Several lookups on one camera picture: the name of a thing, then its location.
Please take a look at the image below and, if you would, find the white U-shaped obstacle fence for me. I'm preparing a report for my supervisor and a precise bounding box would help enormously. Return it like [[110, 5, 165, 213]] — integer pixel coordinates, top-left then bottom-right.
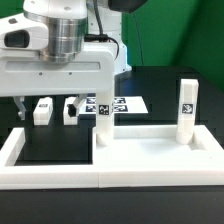
[[0, 124, 224, 191]]

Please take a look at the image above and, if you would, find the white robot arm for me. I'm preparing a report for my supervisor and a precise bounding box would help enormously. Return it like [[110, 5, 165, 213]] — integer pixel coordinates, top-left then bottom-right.
[[0, 0, 147, 117]]

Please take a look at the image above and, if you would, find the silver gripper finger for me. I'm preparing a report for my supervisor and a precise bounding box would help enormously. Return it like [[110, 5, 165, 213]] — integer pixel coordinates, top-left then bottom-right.
[[67, 94, 87, 117], [13, 96, 26, 120]]

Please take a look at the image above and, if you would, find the white desk top tray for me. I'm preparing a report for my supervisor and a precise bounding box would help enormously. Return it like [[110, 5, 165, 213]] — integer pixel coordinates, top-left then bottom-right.
[[92, 125, 224, 168]]

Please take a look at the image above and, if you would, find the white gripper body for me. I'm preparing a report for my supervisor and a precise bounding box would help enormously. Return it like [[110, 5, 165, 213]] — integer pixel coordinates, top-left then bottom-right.
[[0, 16, 117, 97]]

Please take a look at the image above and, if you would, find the fiducial marker base sheet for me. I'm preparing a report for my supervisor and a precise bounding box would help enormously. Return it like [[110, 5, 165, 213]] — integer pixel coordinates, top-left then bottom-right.
[[80, 96, 148, 114]]

